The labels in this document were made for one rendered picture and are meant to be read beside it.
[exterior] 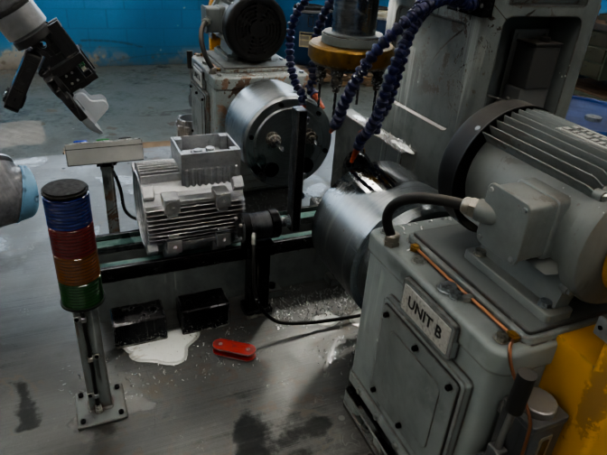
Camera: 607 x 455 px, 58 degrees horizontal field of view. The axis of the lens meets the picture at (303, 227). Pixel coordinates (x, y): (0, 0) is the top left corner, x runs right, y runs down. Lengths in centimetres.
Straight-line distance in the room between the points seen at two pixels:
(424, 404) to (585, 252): 29
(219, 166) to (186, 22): 565
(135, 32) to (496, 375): 624
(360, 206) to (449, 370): 35
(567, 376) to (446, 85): 73
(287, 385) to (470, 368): 45
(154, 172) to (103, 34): 556
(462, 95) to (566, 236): 62
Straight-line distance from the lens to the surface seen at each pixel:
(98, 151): 135
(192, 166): 109
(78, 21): 659
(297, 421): 99
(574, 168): 63
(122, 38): 665
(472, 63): 116
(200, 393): 104
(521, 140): 70
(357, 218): 93
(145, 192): 107
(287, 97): 140
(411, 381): 78
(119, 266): 115
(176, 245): 111
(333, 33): 115
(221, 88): 157
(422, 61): 131
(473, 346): 66
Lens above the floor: 155
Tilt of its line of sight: 29 degrees down
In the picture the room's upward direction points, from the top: 4 degrees clockwise
